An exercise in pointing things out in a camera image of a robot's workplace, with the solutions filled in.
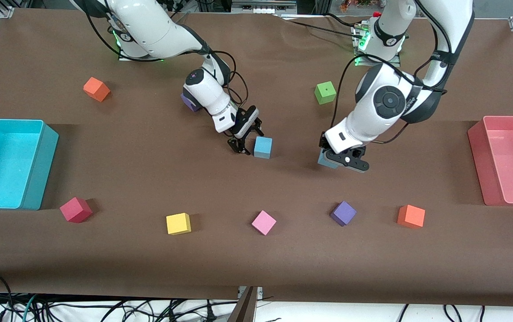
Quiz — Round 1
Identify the light blue foam block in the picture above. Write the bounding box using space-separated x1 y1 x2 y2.
254 136 273 160
318 149 341 170

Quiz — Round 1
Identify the green foam block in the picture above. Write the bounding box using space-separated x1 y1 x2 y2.
314 81 337 105

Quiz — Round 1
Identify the purple foam block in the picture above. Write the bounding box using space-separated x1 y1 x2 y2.
330 201 357 227
181 92 201 112

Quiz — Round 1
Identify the pink foam block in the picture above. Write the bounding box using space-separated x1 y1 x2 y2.
251 210 278 236

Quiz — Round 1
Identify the orange foam block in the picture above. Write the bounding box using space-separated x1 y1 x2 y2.
83 77 111 102
397 204 426 229

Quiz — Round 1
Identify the brown table cover sheet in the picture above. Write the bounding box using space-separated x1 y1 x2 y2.
0 8 513 308

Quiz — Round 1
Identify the yellow foam block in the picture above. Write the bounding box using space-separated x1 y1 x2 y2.
166 212 192 236

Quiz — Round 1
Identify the brown wooden beam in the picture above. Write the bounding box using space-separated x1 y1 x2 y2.
227 286 258 322

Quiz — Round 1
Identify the red foam block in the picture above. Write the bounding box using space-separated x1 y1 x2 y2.
59 197 93 224

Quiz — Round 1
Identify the cyan plastic bin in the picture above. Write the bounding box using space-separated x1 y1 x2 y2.
0 118 59 211

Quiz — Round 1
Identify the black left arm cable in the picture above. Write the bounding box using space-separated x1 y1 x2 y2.
330 0 454 146

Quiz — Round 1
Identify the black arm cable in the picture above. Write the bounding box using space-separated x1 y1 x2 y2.
330 0 454 146
201 49 250 117

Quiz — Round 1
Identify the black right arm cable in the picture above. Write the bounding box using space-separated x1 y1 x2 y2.
201 49 250 117

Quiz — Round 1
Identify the long black power cable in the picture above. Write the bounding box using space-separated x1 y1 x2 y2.
274 13 364 36

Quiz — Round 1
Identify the silver aluminium frame rail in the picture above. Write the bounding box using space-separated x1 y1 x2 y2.
232 0 297 14

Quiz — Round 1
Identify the small aluminium bracket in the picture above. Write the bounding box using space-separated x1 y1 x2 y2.
238 286 264 299

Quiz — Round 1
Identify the teal cable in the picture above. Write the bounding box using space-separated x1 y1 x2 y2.
21 294 39 322

